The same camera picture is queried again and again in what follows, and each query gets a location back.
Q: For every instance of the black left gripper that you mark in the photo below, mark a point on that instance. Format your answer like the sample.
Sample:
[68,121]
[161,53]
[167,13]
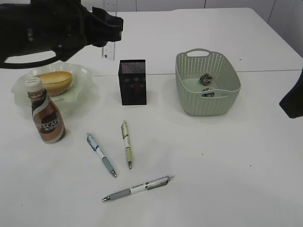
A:
[66,27]

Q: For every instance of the clear plastic ruler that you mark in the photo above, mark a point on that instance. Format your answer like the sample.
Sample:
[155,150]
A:
[108,51]

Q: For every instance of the brown bread roll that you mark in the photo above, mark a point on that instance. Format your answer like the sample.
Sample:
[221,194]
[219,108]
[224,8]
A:
[56,82]

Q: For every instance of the Nescafe coffee bottle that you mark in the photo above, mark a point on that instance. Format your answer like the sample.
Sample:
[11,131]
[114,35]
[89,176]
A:
[45,114]

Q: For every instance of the paper ball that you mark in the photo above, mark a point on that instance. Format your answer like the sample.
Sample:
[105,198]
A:
[207,92]
[205,79]

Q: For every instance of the blue white pen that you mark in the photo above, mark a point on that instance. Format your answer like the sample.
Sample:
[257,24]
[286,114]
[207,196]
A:
[98,149]

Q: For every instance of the white grey pen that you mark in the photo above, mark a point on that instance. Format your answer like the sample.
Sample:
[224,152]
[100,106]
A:
[139,188]

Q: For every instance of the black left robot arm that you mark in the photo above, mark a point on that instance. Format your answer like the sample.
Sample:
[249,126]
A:
[16,36]

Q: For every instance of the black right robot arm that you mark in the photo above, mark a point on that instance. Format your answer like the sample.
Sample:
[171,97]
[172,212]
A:
[292,102]

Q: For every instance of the black mesh pen holder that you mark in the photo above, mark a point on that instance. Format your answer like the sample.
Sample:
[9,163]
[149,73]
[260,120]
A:
[132,82]

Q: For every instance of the pale green glass plate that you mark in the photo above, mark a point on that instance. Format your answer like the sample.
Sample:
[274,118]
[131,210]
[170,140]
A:
[80,86]

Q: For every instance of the green cream pen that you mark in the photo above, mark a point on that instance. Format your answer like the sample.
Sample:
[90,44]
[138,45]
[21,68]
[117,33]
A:
[125,134]

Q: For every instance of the light green woven basket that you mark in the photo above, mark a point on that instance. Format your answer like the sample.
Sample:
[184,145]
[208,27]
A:
[225,84]

